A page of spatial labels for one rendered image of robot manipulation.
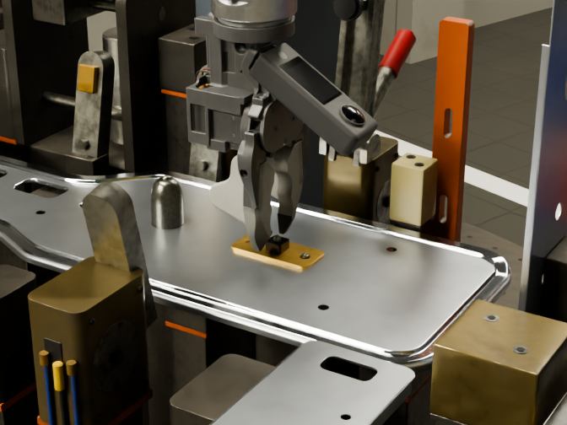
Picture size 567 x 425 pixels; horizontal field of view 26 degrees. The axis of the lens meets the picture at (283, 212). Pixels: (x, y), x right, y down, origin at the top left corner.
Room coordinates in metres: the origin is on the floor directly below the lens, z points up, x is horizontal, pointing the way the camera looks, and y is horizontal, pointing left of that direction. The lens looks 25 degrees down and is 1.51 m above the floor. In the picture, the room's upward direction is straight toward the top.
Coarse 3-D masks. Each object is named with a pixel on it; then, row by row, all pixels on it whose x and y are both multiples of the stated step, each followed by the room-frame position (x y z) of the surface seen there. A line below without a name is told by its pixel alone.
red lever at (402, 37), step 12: (396, 36) 1.24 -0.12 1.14; (408, 36) 1.24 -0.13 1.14; (396, 48) 1.23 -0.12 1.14; (408, 48) 1.23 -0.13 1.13; (384, 60) 1.22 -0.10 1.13; (396, 60) 1.21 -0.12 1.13; (384, 72) 1.21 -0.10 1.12; (396, 72) 1.21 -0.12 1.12; (384, 84) 1.19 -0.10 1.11; (384, 96) 1.19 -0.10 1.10
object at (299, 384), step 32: (320, 352) 0.85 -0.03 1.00; (352, 352) 0.85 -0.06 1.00; (256, 384) 0.80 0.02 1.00; (288, 384) 0.80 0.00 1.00; (320, 384) 0.80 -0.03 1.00; (352, 384) 0.80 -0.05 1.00; (384, 384) 0.80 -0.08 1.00; (224, 416) 0.76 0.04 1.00; (256, 416) 0.76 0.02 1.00; (288, 416) 0.76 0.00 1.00; (320, 416) 0.76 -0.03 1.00; (352, 416) 0.76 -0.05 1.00; (384, 416) 0.77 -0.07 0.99
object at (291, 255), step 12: (240, 240) 1.04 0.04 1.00; (288, 240) 1.03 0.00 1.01; (252, 252) 1.02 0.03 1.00; (264, 252) 1.02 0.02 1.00; (276, 252) 1.02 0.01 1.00; (288, 252) 1.02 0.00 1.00; (300, 252) 1.02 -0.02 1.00; (312, 252) 1.02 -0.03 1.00; (288, 264) 1.00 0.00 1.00; (300, 264) 1.00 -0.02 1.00; (312, 264) 1.00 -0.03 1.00
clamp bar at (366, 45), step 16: (336, 0) 1.14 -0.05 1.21; (352, 0) 1.13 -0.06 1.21; (368, 0) 1.16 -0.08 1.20; (384, 0) 1.16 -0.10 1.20; (352, 16) 1.13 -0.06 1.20; (368, 16) 1.15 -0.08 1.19; (352, 32) 1.16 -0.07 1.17; (368, 32) 1.15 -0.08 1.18; (352, 48) 1.16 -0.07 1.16; (368, 48) 1.14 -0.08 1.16; (352, 64) 1.16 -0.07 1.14; (368, 64) 1.14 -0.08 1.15; (336, 80) 1.15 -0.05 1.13; (352, 80) 1.16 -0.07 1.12; (368, 80) 1.14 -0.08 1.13; (352, 96) 1.15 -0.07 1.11; (368, 96) 1.14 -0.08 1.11; (368, 112) 1.14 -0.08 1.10
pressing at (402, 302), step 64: (0, 192) 1.16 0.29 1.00; (64, 192) 1.16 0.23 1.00; (128, 192) 1.16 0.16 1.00; (192, 192) 1.16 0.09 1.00; (64, 256) 1.02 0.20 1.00; (192, 256) 1.02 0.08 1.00; (256, 256) 1.02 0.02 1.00; (384, 256) 1.02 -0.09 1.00; (448, 256) 1.02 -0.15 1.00; (256, 320) 0.90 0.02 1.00; (320, 320) 0.90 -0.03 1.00; (384, 320) 0.90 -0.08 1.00; (448, 320) 0.90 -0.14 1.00
